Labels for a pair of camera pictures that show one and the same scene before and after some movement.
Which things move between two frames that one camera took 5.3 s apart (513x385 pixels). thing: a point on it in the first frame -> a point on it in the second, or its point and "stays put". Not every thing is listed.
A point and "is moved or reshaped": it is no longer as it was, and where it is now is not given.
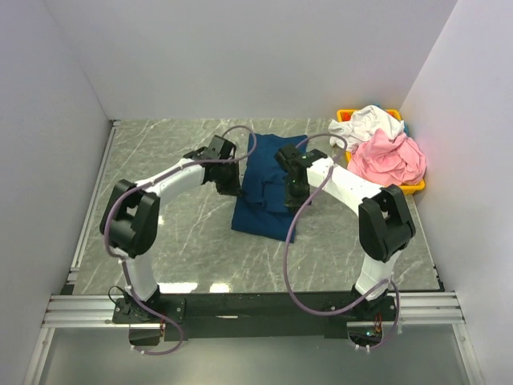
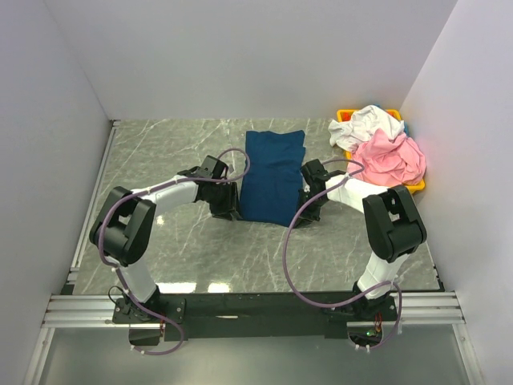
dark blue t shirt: x=260 y=209 is moved or reshaped
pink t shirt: x=383 y=161 stays put
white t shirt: x=364 y=123 stays put
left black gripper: x=234 y=188 -> x=231 y=205
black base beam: x=252 y=315 stays put
